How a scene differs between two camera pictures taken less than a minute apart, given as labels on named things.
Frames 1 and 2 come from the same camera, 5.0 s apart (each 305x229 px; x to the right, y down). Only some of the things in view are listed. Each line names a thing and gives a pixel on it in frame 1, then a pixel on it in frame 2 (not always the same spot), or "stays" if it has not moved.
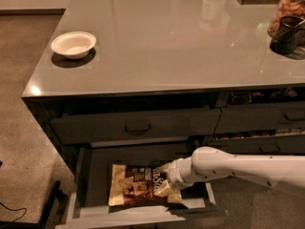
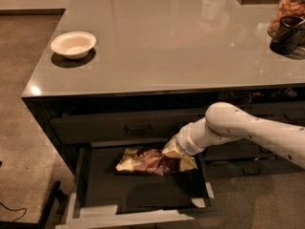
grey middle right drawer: [260, 145] stays
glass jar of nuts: [292, 3] stays
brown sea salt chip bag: [142, 184] to [154, 161]
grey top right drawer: [284, 115] stays
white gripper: [174, 175] to [185, 142]
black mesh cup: [288, 35] stays
